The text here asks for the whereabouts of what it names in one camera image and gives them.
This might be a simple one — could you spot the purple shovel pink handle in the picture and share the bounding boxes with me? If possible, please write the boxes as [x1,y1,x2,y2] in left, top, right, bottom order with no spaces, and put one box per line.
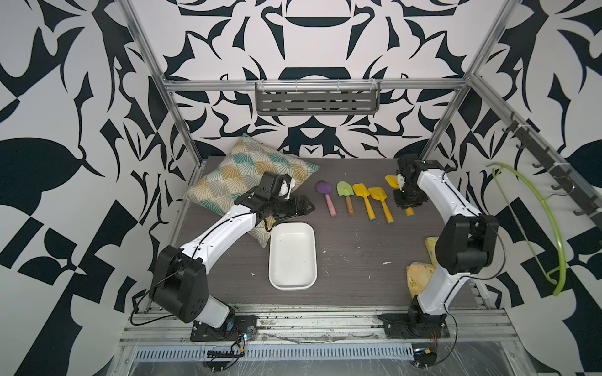
[315,180,337,217]

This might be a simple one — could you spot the green shovel wooden handle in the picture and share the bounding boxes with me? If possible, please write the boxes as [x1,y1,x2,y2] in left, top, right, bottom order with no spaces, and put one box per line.
[336,181,354,216]

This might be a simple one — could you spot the yellow shovel blue tip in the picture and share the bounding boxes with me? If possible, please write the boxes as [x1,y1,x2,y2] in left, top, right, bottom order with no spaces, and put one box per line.
[352,183,376,222]

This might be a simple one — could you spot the white storage box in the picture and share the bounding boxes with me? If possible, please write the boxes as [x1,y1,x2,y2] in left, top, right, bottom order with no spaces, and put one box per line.
[268,222,318,291]

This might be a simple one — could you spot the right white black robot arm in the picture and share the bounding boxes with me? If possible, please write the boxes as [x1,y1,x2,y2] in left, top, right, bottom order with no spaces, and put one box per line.
[393,154,499,330]

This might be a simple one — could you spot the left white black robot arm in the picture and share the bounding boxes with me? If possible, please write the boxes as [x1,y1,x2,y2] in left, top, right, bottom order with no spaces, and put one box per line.
[148,172,315,332]

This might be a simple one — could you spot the patterned teal yellow pillow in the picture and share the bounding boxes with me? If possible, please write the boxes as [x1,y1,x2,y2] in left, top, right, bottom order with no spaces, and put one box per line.
[186,135,319,247]

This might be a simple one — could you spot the green plastic hanger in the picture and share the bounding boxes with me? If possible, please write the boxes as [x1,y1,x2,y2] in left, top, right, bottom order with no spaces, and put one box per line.
[487,161,568,297]

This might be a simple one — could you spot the grey slotted wall shelf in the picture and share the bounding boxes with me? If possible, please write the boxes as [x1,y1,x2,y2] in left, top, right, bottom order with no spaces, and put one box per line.
[254,79,380,116]

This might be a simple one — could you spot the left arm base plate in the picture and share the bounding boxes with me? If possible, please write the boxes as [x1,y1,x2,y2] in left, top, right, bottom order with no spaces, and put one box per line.
[190,315,258,342]

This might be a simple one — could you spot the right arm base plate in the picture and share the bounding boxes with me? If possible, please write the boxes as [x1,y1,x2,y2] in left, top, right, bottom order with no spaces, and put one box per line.
[377,313,450,339]

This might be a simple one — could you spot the white slotted cable duct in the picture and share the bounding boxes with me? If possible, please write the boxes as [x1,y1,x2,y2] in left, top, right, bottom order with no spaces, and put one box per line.
[133,343,414,362]

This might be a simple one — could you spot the black hook rail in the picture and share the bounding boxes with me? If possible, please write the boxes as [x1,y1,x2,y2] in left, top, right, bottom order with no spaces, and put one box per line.
[504,112,601,228]

